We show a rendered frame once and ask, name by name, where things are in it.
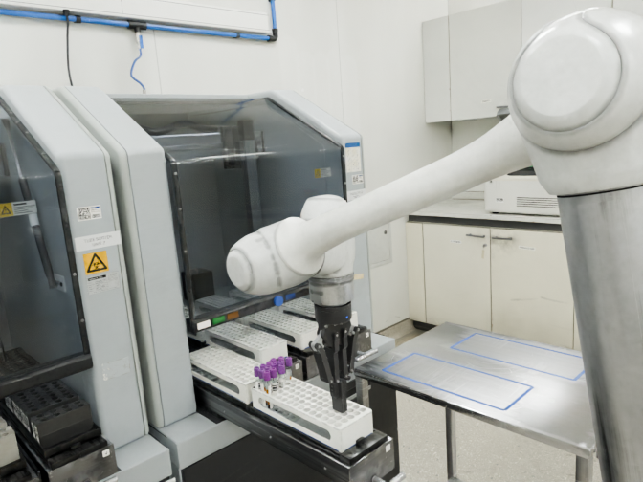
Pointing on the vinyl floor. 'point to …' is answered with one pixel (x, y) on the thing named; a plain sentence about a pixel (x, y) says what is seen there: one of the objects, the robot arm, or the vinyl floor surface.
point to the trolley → (493, 386)
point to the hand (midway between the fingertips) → (339, 394)
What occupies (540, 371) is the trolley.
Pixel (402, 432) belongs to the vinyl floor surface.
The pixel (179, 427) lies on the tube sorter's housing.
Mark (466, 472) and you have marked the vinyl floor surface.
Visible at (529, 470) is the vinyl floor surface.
